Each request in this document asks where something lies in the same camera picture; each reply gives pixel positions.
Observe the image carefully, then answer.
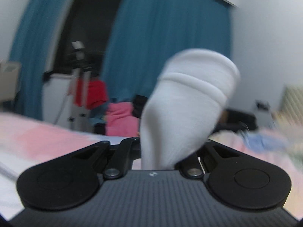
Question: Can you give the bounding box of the pink garment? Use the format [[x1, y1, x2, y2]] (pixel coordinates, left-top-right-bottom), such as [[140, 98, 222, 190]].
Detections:
[[105, 101, 141, 137]]

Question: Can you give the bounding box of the blue garment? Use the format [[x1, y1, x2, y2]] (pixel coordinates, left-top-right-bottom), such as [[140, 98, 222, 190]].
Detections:
[[90, 116, 107, 127]]

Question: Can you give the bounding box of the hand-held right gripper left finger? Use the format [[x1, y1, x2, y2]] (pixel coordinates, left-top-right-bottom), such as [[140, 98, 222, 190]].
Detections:
[[71, 137, 141, 179]]

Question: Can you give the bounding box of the black garment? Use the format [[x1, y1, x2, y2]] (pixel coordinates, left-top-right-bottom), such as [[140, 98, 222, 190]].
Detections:
[[132, 95, 148, 119]]

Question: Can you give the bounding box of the white knit sweater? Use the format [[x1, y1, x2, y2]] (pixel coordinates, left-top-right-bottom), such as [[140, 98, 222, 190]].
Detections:
[[139, 48, 241, 171]]

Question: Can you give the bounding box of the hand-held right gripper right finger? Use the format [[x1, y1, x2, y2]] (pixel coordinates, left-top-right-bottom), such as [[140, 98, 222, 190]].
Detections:
[[175, 139, 240, 178]]

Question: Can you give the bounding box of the pale striped cushion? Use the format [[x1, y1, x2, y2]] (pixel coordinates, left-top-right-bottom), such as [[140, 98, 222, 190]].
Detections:
[[280, 85, 303, 124]]

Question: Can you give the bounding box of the dark window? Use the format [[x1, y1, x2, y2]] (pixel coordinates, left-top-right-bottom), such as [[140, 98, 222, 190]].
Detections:
[[53, 0, 128, 76]]

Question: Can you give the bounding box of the blue curtain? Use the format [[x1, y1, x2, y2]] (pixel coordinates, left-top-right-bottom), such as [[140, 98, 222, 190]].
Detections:
[[9, 0, 82, 121], [102, 0, 231, 100]]

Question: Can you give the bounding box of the red garment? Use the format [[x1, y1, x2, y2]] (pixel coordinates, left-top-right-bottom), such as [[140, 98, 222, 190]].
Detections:
[[73, 79, 109, 110]]

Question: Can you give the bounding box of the pastel tie-dye blanket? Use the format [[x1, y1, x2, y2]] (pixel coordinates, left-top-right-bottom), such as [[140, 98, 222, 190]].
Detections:
[[0, 112, 303, 220]]

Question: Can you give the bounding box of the garment steamer stand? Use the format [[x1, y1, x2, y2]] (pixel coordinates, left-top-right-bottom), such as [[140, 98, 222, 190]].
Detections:
[[57, 41, 95, 131]]

